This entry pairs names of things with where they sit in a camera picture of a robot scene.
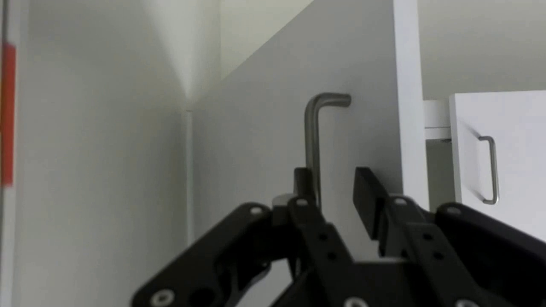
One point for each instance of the wall poster with red border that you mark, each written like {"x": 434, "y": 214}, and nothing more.
{"x": 7, "y": 151}

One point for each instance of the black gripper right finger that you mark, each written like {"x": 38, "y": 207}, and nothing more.
{"x": 463, "y": 255}

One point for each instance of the metal handle of door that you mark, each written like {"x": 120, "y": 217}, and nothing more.
{"x": 313, "y": 134}

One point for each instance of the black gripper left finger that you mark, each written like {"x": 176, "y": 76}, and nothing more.
{"x": 231, "y": 258}

